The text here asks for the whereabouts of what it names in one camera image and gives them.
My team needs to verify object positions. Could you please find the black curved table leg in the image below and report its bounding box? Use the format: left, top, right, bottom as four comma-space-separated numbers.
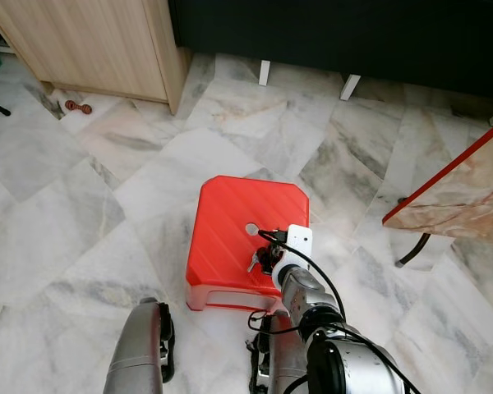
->
394, 232, 432, 269

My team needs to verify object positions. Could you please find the light wooden cabinet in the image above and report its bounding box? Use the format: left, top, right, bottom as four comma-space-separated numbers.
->
0, 0, 192, 117

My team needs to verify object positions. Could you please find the silver robot leg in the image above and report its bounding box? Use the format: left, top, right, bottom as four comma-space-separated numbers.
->
246, 312, 310, 394

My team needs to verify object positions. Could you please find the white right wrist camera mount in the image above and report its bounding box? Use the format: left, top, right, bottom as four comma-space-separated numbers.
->
270, 224, 314, 289

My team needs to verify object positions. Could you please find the black sofa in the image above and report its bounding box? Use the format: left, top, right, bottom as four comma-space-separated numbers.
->
168, 0, 493, 124

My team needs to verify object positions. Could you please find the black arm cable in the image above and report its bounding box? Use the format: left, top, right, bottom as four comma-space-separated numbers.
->
259, 230, 422, 394

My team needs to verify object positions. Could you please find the silver key with ring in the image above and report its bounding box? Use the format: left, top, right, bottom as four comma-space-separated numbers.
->
247, 251, 264, 274

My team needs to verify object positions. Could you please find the marble table with red edge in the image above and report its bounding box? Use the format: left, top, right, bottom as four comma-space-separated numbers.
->
381, 114, 493, 246

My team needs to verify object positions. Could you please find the small red-brown floor toy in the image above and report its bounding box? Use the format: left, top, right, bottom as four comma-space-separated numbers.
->
63, 99, 94, 116

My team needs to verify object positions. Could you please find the red plastic stool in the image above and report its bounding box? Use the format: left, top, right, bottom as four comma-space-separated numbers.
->
186, 175, 311, 313

